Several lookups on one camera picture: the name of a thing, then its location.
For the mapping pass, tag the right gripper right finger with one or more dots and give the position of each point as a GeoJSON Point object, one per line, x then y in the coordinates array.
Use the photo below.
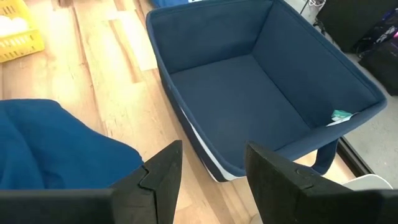
{"type": "Point", "coordinates": [280, 193]}

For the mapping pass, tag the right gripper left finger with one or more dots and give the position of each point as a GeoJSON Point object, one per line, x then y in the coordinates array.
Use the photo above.
{"type": "Point", "coordinates": [155, 186]}

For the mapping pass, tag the dark blue cloth garment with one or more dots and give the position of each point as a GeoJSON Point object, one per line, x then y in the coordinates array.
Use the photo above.
{"type": "Point", "coordinates": [46, 146]}

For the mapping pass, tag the yellow plastic slotted basket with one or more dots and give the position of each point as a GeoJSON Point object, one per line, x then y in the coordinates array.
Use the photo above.
{"type": "Point", "coordinates": [18, 46]}

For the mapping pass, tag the white oblong pill bottle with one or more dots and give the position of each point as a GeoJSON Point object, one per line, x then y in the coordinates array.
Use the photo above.
{"type": "Point", "coordinates": [4, 26]}
{"type": "Point", "coordinates": [19, 25]}

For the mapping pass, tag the white plastic bin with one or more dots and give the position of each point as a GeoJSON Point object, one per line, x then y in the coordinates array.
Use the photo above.
{"type": "Point", "coordinates": [370, 182]}

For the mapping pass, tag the white teal bin tag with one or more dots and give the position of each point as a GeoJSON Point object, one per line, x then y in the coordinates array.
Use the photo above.
{"type": "Point", "coordinates": [340, 116]}

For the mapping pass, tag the navy fabric storage bin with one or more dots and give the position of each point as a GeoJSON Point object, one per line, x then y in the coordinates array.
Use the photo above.
{"type": "Point", "coordinates": [236, 102]}

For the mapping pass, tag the black bag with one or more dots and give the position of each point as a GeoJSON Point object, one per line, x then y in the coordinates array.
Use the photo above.
{"type": "Point", "coordinates": [382, 62]}

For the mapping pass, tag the blue zip pouch white logo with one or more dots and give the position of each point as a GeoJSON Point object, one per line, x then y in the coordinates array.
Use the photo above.
{"type": "Point", "coordinates": [168, 2]}

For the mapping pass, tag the black equipment box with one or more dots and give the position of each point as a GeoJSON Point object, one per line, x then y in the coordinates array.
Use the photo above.
{"type": "Point", "coordinates": [348, 18]}

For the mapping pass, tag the black rig frame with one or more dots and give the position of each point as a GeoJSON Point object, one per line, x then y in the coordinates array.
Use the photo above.
{"type": "Point", "coordinates": [354, 155]}

